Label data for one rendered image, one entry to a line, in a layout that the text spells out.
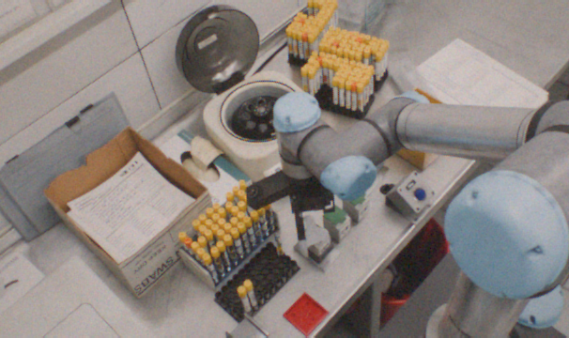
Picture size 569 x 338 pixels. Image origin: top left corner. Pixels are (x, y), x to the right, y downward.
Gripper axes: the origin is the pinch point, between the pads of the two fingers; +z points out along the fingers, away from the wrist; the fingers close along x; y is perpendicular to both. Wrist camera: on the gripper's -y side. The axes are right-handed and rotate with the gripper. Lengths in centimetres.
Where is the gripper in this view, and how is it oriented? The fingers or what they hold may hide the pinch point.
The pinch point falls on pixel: (299, 225)
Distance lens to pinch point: 125.9
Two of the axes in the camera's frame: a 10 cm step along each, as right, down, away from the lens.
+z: 0.8, 6.3, 7.7
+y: 9.9, -1.4, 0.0
